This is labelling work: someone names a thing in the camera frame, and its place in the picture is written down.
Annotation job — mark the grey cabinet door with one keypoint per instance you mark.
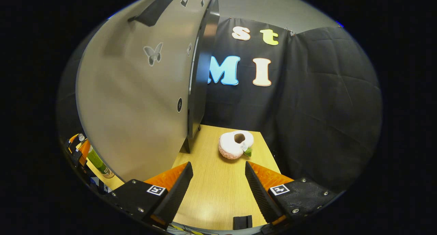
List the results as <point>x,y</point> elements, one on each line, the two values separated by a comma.
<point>136,108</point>

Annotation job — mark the green bottle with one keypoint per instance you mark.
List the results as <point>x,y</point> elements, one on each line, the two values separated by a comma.
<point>96,160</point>

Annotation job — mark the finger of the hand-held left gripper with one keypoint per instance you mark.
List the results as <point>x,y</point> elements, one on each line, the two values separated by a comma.
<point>73,138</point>
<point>84,149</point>

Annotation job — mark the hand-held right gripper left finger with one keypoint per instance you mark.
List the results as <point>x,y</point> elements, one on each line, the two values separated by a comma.
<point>177,194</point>

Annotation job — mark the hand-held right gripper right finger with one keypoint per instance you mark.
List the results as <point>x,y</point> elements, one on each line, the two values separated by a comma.
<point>261,197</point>

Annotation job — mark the pink plush peach toy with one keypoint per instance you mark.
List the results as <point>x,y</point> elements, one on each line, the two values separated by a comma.
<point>228,148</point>

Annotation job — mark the dark grey cabinet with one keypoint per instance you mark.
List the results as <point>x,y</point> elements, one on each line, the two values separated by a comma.
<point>201,74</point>

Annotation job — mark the black backdrop cloth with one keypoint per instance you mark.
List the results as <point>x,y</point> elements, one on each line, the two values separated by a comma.
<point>324,108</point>

